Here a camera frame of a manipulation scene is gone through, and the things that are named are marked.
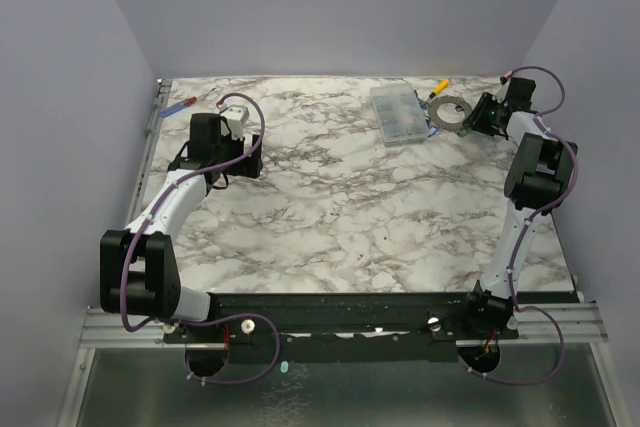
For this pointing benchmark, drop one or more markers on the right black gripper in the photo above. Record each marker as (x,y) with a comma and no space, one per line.
(480,114)

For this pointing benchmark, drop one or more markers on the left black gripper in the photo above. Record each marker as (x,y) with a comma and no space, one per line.
(250,164)

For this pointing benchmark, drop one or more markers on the blue keys bunch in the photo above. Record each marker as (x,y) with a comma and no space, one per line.
(433,129)

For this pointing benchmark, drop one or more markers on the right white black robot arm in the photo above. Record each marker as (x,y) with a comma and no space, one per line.
(541,176)

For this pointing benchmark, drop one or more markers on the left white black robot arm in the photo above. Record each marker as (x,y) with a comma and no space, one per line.
(138,266)

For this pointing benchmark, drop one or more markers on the clear plastic screw box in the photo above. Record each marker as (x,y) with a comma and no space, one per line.
(399,115)

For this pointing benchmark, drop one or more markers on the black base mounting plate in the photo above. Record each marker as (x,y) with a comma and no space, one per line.
(346,328)

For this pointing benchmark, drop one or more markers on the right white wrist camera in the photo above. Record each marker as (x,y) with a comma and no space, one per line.
(501,95)

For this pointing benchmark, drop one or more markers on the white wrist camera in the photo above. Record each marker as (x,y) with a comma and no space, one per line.
(233,121)
(501,95)

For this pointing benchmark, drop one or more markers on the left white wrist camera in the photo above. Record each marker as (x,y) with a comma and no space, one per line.
(233,121)

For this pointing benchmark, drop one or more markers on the yellow handled screwdriver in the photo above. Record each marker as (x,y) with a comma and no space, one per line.
(437,90)

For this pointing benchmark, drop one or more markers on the blue red handled screwdriver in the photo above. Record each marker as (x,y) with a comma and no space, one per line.
(183,104)

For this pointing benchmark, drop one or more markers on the aluminium left side rail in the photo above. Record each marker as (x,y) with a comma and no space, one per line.
(152,134)

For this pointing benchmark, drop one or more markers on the aluminium rail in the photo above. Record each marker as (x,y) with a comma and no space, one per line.
(102,330)
(152,134)

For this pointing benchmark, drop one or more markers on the aluminium front rail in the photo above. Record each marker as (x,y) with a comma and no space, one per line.
(102,330)

